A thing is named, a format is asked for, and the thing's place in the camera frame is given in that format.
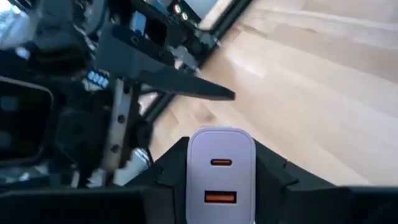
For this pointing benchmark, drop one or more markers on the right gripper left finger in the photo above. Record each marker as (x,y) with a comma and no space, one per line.
(77,208)

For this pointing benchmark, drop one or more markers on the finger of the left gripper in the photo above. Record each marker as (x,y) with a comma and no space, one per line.
(130,53)

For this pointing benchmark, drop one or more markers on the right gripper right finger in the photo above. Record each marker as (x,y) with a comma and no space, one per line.
(311,205)

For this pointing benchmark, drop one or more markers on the white two-port wall charger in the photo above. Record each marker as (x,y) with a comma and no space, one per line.
(220,180)

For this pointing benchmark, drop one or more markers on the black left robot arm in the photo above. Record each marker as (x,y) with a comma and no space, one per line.
(62,37)

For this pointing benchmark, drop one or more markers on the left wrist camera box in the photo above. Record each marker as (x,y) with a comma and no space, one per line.
(21,124)

